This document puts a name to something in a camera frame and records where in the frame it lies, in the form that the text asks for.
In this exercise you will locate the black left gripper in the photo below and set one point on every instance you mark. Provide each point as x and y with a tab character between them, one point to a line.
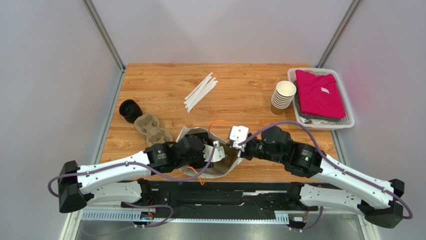
199	163

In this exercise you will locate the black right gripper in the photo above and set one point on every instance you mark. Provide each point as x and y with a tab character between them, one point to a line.
245	150

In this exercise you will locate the white paper takeout bag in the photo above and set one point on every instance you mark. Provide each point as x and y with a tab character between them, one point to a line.
215	169

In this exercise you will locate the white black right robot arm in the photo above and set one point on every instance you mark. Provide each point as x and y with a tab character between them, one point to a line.
375	199

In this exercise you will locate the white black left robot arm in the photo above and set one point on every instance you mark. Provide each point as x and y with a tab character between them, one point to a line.
80	185

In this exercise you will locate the white wrapped straws bundle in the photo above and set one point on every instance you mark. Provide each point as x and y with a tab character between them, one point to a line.
199	92

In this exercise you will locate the cardboard cup carrier tray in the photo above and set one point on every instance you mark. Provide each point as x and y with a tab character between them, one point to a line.
149	127

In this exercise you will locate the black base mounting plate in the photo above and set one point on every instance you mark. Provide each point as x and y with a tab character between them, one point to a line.
217	200

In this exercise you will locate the stack of paper cups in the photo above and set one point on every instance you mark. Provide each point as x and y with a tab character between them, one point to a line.
282	97

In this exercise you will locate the white crumpled cloth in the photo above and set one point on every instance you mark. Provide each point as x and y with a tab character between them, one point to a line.
312	121

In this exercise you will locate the stack of black lids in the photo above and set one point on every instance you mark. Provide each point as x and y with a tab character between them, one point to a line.
130	110

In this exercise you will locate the pink folded t-shirt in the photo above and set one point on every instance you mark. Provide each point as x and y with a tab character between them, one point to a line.
303	77

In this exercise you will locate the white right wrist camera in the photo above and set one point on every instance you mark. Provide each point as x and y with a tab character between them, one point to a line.
237	135

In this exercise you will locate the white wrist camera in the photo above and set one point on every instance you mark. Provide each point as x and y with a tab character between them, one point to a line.
215	152
237	135

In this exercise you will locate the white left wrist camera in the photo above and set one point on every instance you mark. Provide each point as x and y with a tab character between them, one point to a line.
215	152

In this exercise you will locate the aluminium frame rail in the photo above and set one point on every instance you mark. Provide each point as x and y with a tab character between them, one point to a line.
122	220

